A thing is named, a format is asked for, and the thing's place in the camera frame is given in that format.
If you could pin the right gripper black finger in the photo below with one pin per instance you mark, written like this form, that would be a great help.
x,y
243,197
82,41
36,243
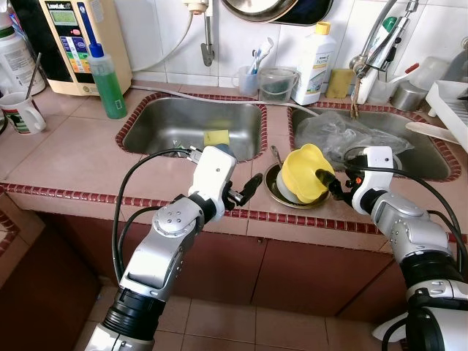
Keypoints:
x,y
326,175
336,191

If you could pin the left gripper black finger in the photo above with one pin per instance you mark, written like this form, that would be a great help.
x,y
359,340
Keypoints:
x,y
252,187

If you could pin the shallow steel dish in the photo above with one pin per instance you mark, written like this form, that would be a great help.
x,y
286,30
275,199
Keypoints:
x,y
270,186

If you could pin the yellow plastic bowl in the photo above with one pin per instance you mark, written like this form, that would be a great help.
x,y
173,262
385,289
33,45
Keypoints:
x,y
303,175

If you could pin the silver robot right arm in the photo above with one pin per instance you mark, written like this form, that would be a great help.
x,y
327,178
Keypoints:
x,y
409,234

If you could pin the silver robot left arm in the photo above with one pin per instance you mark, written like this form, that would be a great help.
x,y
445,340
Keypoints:
x,y
157,256

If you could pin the clear plastic bag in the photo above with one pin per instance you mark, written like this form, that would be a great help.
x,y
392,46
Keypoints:
x,y
344,135

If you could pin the yellow sponge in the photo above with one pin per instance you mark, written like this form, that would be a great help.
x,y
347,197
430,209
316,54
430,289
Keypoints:
x,y
340,84
216,137

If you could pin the steel sink basin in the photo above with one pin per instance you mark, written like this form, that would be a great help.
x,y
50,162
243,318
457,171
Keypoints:
x,y
428,161
161,128

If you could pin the white bottle green cap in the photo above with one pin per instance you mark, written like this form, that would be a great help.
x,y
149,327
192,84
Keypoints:
x,y
368,88

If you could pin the small clear toothbrush cup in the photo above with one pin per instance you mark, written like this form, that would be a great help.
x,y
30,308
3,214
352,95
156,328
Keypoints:
x,y
248,84

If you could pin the small steel cup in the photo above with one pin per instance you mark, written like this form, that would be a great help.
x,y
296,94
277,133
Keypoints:
x,y
411,99

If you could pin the white bottle yellow cap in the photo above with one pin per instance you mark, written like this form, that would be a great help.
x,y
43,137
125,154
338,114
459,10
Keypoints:
x,y
316,67

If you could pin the white utensil red tip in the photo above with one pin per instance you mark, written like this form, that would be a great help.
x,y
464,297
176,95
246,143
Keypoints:
x,y
406,73

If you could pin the blue white toothbrush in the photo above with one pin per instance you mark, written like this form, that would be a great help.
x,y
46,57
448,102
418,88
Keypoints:
x,y
256,62

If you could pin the white dish rack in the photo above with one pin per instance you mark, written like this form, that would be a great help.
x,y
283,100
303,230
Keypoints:
x,y
447,102

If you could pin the chrome sink faucet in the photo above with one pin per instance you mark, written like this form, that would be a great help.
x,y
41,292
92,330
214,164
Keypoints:
x,y
380,47

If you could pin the clear plastic container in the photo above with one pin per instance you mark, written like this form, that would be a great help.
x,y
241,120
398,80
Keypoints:
x,y
439,73

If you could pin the green dish soap bottle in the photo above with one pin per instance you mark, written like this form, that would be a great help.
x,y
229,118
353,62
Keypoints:
x,y
110,91

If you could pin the hanging dark pan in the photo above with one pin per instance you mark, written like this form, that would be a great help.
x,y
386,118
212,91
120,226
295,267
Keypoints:
x,y
314,11

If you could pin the hanging steel pan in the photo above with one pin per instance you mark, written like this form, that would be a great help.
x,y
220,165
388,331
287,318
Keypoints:
x,y
256,9

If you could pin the beige water ionizer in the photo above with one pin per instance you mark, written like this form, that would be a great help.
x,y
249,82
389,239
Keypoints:
x,y
117,51

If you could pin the white printed mug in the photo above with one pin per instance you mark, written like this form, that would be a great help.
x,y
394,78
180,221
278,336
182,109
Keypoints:
x,y
25,115

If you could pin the metal stirring spoon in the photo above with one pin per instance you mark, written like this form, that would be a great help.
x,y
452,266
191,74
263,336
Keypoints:
x,y
34,77

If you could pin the white plastic jug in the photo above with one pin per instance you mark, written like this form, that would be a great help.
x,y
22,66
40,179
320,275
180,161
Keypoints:
x,y
16,66

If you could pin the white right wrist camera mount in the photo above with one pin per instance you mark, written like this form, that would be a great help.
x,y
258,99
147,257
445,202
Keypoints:
x,y
373,175

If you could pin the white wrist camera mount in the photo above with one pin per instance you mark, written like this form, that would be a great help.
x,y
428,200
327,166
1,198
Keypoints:
x,y
373,175
213,172

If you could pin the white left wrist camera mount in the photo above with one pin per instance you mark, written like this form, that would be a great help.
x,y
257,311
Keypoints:
x,y
213,172

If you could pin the chrome wall spout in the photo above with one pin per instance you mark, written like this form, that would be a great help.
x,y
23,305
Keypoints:
x,y
209,40

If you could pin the white wall tap fitting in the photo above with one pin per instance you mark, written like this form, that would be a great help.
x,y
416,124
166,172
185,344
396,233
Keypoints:
x,y
196,6

